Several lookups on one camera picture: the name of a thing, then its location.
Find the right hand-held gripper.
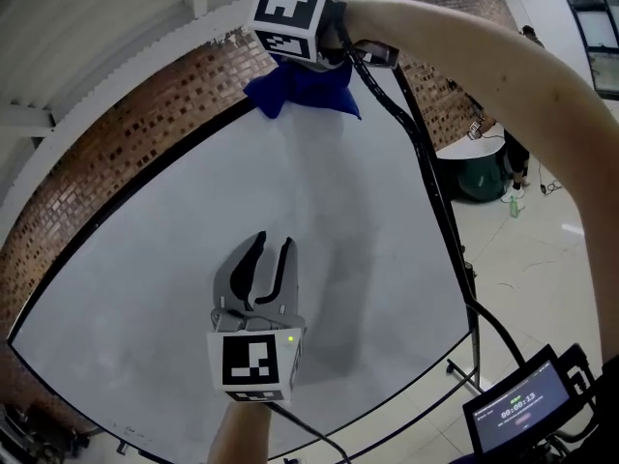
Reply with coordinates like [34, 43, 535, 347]
[247, 0, 400, 72]

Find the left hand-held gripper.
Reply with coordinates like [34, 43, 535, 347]
[206, 229, 308, 403]

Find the blue cloth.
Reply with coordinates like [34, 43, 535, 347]
[243, 58, 363, 121]

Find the person's right forearm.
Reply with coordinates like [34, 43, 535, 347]
[338, 0, 619, 371]

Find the person's left forearm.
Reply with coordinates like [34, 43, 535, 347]
[207, 398, 275, 464]

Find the green bin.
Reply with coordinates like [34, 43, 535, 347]
[434, 135, 515, 205]

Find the black chest monitor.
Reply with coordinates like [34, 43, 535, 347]
[462, 344, 575, 456]

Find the glass window partition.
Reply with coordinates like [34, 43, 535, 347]
[550, 0, 619, 97]

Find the person's navy shirt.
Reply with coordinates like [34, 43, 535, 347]
[592, 353, 619, 464]

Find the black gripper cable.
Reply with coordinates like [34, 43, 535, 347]
[268, 401, 352, 464]
[338, 29, 531, 371]

